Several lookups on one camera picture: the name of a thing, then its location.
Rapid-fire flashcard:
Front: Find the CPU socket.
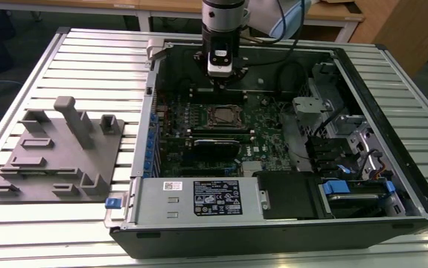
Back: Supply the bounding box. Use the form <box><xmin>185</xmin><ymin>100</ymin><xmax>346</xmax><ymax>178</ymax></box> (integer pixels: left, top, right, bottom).
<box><xmin>205</xmin><ymin>104</ymin><xmax>244</xmax><ymax>128</ymax></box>

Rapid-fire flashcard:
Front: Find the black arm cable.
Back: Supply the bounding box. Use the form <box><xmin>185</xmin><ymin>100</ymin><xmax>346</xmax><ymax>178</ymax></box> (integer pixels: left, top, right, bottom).
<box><xmin>241</xmin><ymin>0</ymin><xmax>306</xmax><ymax>68</ymax></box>

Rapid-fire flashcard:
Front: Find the green motherboard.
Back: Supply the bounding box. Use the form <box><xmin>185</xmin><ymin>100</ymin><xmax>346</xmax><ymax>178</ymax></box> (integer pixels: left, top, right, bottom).
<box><xmin>153</xmin><ymin>92</ymin><xmax>300</xmax><ymax>178</ymax></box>

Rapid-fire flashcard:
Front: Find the wooden desk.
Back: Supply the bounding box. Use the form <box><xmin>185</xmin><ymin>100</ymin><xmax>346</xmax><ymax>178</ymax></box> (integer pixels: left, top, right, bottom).
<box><xmin>0</xmin><ymin>0</ymin><xmax>365</xmax><ymax>42</ymax></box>

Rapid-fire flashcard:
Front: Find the coloured power wire bundle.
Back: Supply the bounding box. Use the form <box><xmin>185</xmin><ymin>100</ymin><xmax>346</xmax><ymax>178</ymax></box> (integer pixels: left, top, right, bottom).
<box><xmin>360</xmin><ymin>147</ymin><xmax>390</xmax><ymax>180</ymax></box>

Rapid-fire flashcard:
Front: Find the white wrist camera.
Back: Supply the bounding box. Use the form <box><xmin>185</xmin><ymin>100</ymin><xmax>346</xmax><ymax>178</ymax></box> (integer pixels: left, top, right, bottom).
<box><xmin>206</xmin><ymin>49</ymin><xmax>233</xmax><ymax>78</ymax></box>

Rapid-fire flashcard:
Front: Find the silver CPU green edge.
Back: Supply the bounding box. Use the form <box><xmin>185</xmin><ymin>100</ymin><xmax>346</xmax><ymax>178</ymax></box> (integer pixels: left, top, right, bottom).
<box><xmin>214</xmin><ymin>108</ymin><xmax>237</xmax><ymax>121</ymax></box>

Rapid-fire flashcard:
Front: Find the black PC case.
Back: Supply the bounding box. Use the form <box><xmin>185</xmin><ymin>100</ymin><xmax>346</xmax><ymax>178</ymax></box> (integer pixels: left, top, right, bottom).
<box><xmin>108</xmin><ymin>37</ymin><xmax>428</xmax><ymax>259</ymax></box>

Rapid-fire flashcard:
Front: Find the black flat cable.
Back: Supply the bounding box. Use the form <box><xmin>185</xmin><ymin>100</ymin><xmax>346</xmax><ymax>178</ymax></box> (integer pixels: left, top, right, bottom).
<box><xmin>313</xmin><ymin>103</ymin><xmax>346</xmax><ymax>139</ymax></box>

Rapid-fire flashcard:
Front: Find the grey power supply unit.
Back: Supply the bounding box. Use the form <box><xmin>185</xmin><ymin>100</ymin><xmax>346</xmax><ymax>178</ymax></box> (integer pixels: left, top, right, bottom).
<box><xmin>129</xmin><ymin>177</ymin><xmax>265</xmax><ymax>224</ymax></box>

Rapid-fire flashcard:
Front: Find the hard disk in blue carrier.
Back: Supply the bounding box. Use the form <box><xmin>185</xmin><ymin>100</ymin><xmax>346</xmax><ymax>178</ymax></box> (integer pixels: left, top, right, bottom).
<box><xmin>318</xmin><ymin>178</ymin><xmax>397</xmax><ymax>220</ymax></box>

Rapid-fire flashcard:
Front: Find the blue latch handle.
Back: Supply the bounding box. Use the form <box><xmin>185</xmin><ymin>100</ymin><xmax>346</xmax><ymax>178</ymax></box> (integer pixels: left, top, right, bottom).
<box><xmin>104</xmin><ymin>197</ymin><xmax>122</xmax><ymax>210</ymax></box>

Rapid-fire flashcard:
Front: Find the grey parts rack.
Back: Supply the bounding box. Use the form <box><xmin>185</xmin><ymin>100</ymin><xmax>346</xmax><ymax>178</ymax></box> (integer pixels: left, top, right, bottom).
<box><xmin>0</xmin><ymin>96</ymin><xmax>125</xmax><ymax>202</ymax></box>

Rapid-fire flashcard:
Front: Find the metal drive cage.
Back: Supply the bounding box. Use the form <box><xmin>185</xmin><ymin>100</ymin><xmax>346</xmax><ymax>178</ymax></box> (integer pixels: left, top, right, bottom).
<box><xmin>294</xmin><ymin>63</ymin><xmax>376</xmax><ymax>146</ymax></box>

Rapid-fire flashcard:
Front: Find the wire locking lever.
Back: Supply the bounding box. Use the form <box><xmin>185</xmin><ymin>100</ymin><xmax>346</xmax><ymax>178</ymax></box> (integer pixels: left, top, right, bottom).
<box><xmin>213</xmin><ymin>116</ymin><xmax>242</xmax><ymax>126</ymax></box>

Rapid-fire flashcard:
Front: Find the grey case stop block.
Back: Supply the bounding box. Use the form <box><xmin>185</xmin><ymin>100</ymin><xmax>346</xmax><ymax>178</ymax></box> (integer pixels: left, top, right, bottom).
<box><xmin>145</xmin><ymin>38</ymin><xmax>174</xmax><ymax>61</ymax></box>

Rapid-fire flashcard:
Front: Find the black plastic shroud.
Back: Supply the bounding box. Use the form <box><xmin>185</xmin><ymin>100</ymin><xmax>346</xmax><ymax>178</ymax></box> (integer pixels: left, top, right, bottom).
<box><xmin>256</xmin><ymin>170</ymin><xmax>336</xmax><ymax>221</ymax></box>

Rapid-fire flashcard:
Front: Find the black graphics card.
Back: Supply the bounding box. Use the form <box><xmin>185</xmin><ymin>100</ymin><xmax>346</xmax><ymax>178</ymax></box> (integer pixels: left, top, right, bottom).
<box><xmin>192</xmin><ymin>138</ymin><xmax>241</xmax><ymax>161</ymax></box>

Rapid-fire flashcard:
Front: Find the silver finned heatsink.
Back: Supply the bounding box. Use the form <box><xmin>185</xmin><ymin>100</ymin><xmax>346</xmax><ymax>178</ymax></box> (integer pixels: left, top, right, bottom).
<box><xmin>241</xmin><ymin>161</ymin><xmax>265</xmax><ymax>171</ymax></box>

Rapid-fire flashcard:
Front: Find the wooden cabinet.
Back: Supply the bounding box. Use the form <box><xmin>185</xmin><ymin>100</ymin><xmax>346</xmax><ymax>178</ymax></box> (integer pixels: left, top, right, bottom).
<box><xmin>349</xmin><ymin>0</ymin><xmax>428</xmax><ymax>78</ymax></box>

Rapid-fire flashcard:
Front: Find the black plastic cable housing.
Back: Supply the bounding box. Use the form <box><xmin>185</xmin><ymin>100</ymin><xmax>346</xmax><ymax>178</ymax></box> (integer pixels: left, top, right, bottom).
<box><xmin>305</xmin><ymin>137</ymin><xmax>360</xmax><ymax>174</ymax></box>

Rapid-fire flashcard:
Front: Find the silver metal bracket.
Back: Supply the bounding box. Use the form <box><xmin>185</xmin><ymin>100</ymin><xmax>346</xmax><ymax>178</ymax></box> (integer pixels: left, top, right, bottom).
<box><xmin>292</xmin><ymin>96</ymin><xmax>329</xmax><ymax>127</ymax></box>

